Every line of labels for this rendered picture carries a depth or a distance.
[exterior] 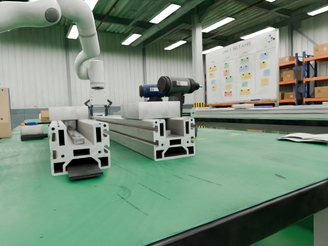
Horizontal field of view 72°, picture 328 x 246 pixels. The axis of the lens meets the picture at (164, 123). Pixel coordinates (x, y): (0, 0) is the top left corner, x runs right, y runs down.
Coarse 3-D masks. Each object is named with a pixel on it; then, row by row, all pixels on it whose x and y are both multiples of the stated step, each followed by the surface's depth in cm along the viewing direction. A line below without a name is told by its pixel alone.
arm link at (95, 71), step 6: (96, 60) 131; (90, 66) 131; (96, 66) 131; (102, 66) 134; (90, 72) 131; (96, 72) 131; (102, 72) 134; (90, 78) 132; (96, 78) 131; (102, 78) 134
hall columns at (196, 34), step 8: (192, 8) 903; (192, 16) 900; (192, 24) 902; (200, 24) 892; (192, 32) 907; (200, 32) 893; (192, 40) 908; (200, 40) 895; (192, 48) 910; (200, 48) 896; (192, 56) 913; (200, 56) 897; (200, 64) 899; (200, 72) 900; (200, 80) 901; (200, 88) 903; (200, 96) 904; (200, 104) 903
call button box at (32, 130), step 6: (24, 126) 91; (30, 126) 92; (36, 126) 93; (42, 126) 96; (24, 132) 91; (30, 132) 92; (36, 132) 93; (42, 132) 94; (24, 138) 91; (30, 138) 92; (36, 138) 93; (42, 138) 94
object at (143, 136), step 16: (112, 128) 80; (128, 128) 62; (144, 128) 54; (160, 128) 49; (176, 128) 52; (192, 128) 51; (128, 144) 63; (144, 144) 51; (160, 144) 47; (176, 144) 49; (192, 144) 50; (160, 160) 47
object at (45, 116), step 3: (231, 105) 531; (42, 111) 302; (45, 111) 304; (48, 111) 305; (42, 114) 301; (45, 114) 302; (48, 114) 304; (42, 117) 300; (45, 117) 305; (48, 117) 306; (42, 120) 303; (45, 120) 305; (48, 120) 306; (249, 129) 447; (252, 129) 443
